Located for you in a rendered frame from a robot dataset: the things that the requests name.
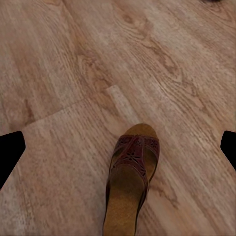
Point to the sandal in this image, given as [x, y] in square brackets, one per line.
[132, 168]

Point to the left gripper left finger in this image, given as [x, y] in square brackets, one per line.
[12, 146]

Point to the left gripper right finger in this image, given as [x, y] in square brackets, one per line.
[228, 146]

